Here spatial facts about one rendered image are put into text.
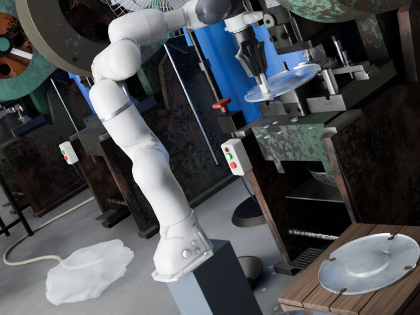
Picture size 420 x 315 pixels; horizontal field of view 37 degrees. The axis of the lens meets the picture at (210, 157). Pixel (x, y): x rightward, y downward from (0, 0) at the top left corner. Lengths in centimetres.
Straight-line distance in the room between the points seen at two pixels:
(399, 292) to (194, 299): 69
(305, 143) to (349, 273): 60
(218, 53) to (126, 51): 289
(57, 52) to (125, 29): 138
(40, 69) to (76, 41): 180
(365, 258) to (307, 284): 18
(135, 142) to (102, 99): 17
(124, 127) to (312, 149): 71
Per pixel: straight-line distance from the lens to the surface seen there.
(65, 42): 330
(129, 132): 188
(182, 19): 216
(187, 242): 197
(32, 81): 505
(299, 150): 228
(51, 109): 532
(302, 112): 227
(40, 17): 328
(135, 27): 193
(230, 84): 474
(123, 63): 184
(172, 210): 195
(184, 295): 208
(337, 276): 182
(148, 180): 184
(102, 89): 187
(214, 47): 470
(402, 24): 241
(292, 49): 233
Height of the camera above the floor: 126
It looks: 16 degrees down
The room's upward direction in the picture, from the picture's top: 24 degrees counter-clockwise
